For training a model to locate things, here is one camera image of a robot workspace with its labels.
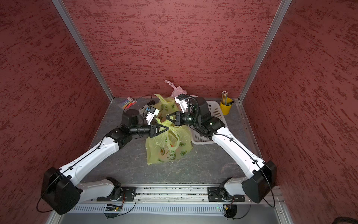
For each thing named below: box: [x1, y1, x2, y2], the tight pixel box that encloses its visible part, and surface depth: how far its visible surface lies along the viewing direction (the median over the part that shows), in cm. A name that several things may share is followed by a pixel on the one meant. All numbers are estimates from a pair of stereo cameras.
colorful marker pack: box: [122, 96, 138, 110], surface depth 120 cm
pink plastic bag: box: [164, 80, 188, 98], surface depth 105 cm
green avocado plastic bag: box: [151, 93, 182, 123], surface depth 94 cm
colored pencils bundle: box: [221, 90, 228, 106], surface depth 105 cm
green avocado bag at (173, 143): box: [145, 118, 193, 166], surface depth 75 cm
